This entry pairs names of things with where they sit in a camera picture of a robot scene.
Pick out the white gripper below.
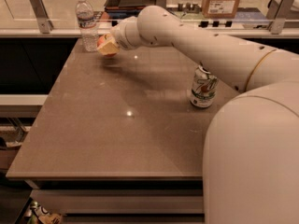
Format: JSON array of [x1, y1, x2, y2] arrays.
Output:
[[96, 16, 146, 57]]

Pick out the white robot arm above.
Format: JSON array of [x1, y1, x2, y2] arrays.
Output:
[[98, 6, 299, 224]]

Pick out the clear plastic water bottle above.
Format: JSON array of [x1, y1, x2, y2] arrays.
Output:
[[75, 0, 99, 52]]

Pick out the green white soda can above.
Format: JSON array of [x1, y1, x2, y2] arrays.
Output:
[[190, 65, 218, 108]]

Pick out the cardboard box with label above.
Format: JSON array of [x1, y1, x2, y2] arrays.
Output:
[[202, 0, 240, 18]]

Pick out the snack bags on lower shelf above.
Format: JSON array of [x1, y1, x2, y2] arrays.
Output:
[[26, 201, 63, 224]]

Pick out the left metal glass bracket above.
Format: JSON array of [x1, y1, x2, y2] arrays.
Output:
[[29, 0, 53, 34]]

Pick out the brown table frame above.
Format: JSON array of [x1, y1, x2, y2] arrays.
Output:
[[26, 178, 206, 224]]

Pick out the right metal glass bracket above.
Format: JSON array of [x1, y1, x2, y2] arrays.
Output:
[[266, 0, 294, 35]]

